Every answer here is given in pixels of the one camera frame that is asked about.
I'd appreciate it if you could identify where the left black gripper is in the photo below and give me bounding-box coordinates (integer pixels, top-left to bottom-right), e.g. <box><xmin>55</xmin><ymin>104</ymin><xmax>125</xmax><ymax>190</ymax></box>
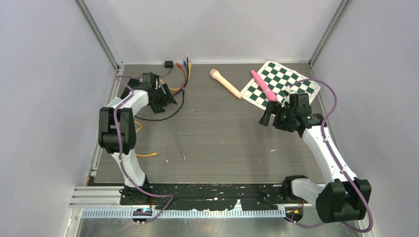
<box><xmin>150</xmin><ymin>84</ymin><xmax>176</xmax><ymax>114</ymax></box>

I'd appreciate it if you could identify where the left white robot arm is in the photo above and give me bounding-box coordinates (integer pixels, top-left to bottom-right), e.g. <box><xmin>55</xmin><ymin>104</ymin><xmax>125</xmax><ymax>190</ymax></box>
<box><xmin>98</xmin><ymin>73</ymin><xmax>177</xmax><ymax>204</ymax></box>

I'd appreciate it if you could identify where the black loose cable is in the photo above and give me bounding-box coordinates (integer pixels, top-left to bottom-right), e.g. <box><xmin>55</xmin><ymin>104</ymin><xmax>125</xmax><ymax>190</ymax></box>
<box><xmin>134</xmin><ymin>88</ymin><xmax>186</xmax><ymax>122</ymax></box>

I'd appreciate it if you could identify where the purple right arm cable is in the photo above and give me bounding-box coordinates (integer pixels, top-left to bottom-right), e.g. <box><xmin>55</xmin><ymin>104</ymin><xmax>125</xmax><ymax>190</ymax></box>
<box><xmin>284</xmin><ymin>79</ymin><xmax>375</xmax><ymax>234</ymax></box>

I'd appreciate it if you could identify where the grey thin cable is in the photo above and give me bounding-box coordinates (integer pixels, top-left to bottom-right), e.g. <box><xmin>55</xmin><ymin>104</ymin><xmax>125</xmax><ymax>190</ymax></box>
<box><xmin>137</xmin><ymin>113</ymin><xmax>187</xmax><ymax>160</ymax></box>

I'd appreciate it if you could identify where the blue ethernet cable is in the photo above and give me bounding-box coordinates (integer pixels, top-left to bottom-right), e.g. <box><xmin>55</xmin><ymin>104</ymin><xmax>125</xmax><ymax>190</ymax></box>
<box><xmin>173</xmin><ymin>61</ymin><xmax>189</xmax><ymax>94</ymax></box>

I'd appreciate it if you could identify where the red ethernet cable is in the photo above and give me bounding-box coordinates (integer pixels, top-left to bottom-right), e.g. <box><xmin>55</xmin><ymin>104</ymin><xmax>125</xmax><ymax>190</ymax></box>
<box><xmin>170</xmin><ymin>63</ymin><xmax>188</xmax><ymax>96</ymax></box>

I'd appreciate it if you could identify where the yellow cable on left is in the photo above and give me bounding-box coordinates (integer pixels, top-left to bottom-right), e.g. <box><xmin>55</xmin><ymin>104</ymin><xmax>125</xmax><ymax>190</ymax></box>
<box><xmin>134</xmin><ymin>120</ymin><xmax>161</xmax><ymax>158</ymax></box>

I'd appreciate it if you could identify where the black power adapter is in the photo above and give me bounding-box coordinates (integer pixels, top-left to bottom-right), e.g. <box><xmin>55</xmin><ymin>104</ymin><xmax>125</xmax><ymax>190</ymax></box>
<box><xmin>164</xmin><ymin>60</ymin><xmax>174</xmax><ymax>69</ymax></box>

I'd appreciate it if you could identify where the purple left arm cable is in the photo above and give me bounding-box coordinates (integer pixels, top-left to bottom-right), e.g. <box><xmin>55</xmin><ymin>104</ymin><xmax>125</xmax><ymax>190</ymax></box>
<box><xmin>113</xmin><ymin>76</ymin><xmax>174</xmax><ymax>224</ymax></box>

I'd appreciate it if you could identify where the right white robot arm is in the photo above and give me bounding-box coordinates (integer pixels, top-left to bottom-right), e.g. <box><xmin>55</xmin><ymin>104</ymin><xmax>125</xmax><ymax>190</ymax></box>
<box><xmin>259</xmin><ymin>93</ymin><xmax>372</xmax><ymax>223</ymax></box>

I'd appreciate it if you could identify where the pink toy microphone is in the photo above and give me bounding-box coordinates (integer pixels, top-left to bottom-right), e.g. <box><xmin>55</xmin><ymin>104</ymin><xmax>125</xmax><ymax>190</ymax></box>
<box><xmin>251</xmin><ymin>70</ymin><xmax>277</xmax><ymax>102</ymax></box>

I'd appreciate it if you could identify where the yellow ethernet cable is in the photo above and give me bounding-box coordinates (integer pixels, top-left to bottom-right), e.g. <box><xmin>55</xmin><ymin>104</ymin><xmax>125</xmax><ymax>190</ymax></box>
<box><xmin>160</xmin><ymin>61</ymin><xmax>193</xmax><ymax>91</ymax></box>

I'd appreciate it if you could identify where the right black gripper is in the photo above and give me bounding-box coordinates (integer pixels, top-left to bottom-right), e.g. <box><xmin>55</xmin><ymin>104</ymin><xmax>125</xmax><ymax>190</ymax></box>
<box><xmin>259</xmin><ymin>100</ymin><xmax>296</xmax><ymax>133</ymax></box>

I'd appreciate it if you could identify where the green white checkerboard mat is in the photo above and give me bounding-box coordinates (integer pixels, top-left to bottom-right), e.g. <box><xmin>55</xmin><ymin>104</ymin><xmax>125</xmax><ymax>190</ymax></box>
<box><xmin>241</xmin><ymin>61</ymin><xmax>321</xmax><ymax>110</ymax></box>

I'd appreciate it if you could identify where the black ethernet cable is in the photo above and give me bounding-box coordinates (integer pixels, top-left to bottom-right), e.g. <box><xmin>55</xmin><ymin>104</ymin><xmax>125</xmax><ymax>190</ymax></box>
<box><xmin>181</xmin><ymin>55</ymin><xmax>189</xmax><ymax>94</ymax></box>

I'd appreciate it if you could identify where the beige toy microphone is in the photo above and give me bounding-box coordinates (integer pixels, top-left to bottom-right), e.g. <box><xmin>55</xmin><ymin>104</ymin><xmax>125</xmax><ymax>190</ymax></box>
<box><xmin>209</xmin><ymin>69</ymin><xmax>243</xmax><ymax>99</ymax></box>

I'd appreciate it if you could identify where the aluminium front rail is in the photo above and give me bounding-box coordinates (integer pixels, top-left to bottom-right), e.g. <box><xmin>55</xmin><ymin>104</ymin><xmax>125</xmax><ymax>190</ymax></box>
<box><xmin>69</xmin><ymin>186</ymin><xmax>328</xmax><ymax>219</ymax></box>

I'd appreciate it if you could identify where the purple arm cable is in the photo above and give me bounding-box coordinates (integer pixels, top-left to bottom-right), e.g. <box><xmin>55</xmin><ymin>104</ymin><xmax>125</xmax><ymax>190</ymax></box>
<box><xmin>113</xmin><ymin>76</ymin><xmax>174</xmax><ymax>224</ymax></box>
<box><xmin>284</xmin><ymin>79</ymin><xmax>375</xmax><ymax>234</ymax></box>

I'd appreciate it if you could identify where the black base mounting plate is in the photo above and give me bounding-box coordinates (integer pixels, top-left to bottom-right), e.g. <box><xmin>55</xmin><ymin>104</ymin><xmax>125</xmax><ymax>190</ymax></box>
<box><xmin>119</xmin><ymin>183</ymin><xmax>304</xmax><ymax>211</ymax></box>

